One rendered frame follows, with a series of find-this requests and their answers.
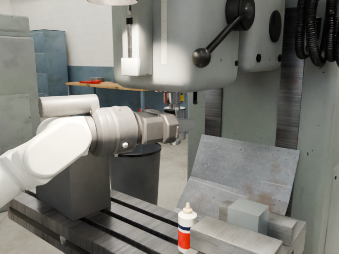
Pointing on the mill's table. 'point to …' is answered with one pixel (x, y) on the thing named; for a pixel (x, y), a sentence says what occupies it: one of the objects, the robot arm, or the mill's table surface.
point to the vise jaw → (230, 239)
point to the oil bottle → (189, 214)
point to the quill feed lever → (234, 15)
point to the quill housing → (182, 47)
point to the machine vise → (274, 230)
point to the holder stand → (79, 187)
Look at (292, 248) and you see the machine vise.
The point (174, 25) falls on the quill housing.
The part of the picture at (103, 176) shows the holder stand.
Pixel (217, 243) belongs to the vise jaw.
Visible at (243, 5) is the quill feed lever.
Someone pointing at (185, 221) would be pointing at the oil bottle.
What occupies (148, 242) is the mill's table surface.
